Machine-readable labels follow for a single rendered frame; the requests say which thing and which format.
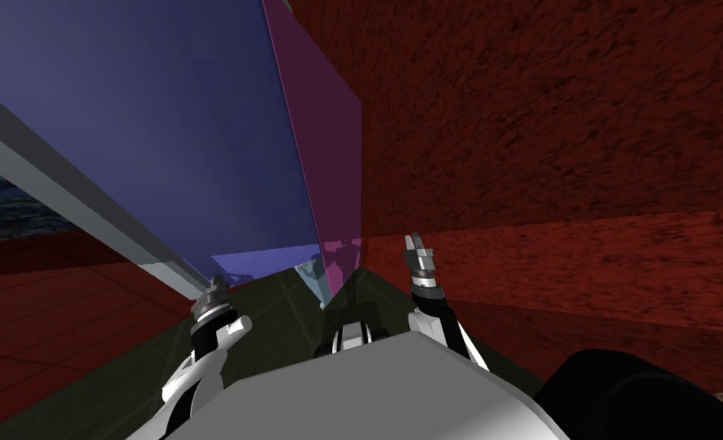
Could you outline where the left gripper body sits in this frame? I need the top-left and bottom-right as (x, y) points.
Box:
(204, 274), (231, 303)

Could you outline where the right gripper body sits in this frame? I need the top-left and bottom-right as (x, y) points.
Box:
(405, 245), (437, 274)

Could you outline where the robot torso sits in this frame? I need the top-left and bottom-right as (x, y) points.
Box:
(164, 320), (573, 440)

